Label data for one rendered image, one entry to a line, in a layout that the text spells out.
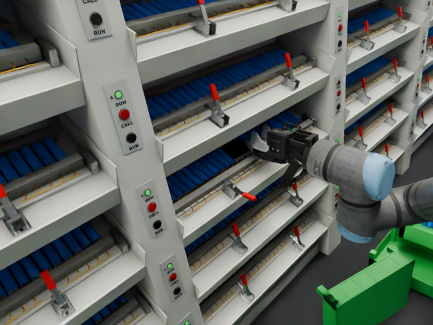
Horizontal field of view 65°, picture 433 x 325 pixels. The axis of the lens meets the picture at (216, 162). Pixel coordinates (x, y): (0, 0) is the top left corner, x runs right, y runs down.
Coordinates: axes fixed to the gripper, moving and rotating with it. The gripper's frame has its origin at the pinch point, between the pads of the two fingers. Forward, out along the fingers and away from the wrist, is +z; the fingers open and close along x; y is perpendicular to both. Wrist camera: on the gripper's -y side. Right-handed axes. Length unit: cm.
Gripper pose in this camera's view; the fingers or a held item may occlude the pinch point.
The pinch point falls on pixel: (251, 142)
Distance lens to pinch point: 94.8
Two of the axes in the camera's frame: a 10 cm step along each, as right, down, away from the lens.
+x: -7.2, 4.3, -5.5
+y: -1.2, -8.5, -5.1
